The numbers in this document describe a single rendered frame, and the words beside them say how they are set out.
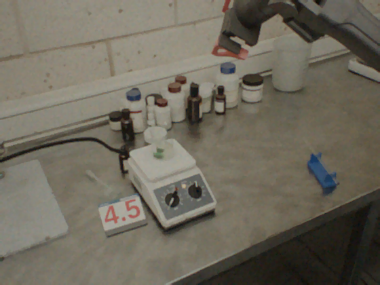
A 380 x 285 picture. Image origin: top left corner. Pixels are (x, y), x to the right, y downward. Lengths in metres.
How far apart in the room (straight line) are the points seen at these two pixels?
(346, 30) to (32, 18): 0.81
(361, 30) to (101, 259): 0.62
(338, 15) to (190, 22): 0.77
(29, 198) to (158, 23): 0.63
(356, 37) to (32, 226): 0.72
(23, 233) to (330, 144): 0.79
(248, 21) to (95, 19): 0.58
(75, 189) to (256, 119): 0.57
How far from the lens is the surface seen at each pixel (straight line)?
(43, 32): 1.23
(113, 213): 0.94
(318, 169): 1.10
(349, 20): 0.69
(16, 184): 1.11
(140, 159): 0.97
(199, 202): 0.93
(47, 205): 1.02
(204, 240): 0.90
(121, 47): 1.31
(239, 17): 0.79
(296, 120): 1.31
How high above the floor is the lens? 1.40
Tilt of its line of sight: 33 degrees down
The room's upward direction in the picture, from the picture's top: 2 degrees counter-clockwise
